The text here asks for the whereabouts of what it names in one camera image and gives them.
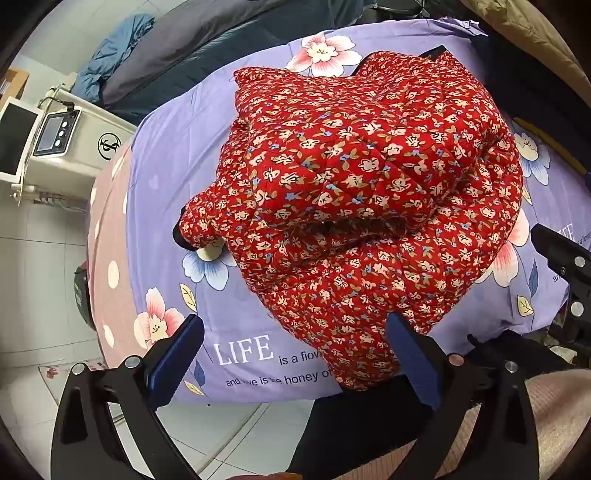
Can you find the dark round object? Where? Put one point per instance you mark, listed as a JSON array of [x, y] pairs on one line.
[[83, 300]]

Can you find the black stool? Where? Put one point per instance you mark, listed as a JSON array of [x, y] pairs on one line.
[[406, 7]]

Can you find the beige coat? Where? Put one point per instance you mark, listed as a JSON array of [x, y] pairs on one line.
[[531, 32]]

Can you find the wooden shelf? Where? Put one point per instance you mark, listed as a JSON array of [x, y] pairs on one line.
[[11, 83]]

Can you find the person's pink sweater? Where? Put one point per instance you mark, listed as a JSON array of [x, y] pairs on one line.
[[558, 415]]

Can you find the pink polka dot sheet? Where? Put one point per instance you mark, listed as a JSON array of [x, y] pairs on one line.
[[106, 230]]

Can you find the red printed paper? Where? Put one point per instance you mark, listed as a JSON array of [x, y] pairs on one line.
[[60, 371]]

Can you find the blue garment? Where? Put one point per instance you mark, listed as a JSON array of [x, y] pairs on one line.
[[111, 60]]

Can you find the white framed screen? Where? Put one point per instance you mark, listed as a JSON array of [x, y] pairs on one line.
[[18, 138]]

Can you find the white machine with display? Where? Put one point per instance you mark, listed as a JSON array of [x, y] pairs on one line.
[[87, 143]]

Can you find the red floral quilted jacket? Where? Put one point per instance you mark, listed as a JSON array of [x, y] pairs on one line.
[[346, 184]]

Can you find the purple floral bed sheet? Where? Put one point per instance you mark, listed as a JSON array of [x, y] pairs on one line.
[[184, 161]]

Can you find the dark grey blanket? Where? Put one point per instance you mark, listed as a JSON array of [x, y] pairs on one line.
[[231, 41]]

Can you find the dark cloth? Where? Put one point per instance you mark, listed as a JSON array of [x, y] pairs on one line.
[[496, 60]]

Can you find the person's black pants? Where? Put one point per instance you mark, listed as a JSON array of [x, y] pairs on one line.
[[360, 438]]

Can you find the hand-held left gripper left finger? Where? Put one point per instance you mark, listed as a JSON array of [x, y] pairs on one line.
[[175, 360]]

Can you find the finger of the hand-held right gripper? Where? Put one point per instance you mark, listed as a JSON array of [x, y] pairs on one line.
[[565, 258]]

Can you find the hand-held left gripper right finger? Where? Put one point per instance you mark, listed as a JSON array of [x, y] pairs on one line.
[[415, 364]]

